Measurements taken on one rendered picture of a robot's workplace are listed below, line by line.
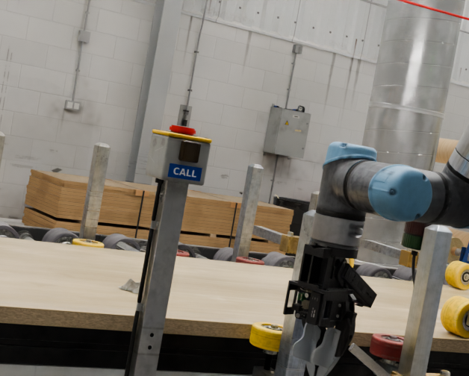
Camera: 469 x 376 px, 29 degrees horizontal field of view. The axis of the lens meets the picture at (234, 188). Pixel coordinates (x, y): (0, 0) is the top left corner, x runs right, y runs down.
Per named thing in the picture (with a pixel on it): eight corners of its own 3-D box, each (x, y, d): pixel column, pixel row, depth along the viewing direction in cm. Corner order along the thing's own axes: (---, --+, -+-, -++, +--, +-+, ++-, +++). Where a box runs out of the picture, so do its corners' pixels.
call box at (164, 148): (203, 190, 134) (213, 139, 134) (160, 184, 131) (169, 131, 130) (185, 185, 140) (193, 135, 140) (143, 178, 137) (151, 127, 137)
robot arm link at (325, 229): (334, 213, 141) (377, 224, 136) (328, 242, 142) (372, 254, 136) (305, 211, 136) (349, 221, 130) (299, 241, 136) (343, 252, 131)
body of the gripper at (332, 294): (280, 318, 136) (294, 239, 135) (314, 316, 142) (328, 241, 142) (320, 331, 131) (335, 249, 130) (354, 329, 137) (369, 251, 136)
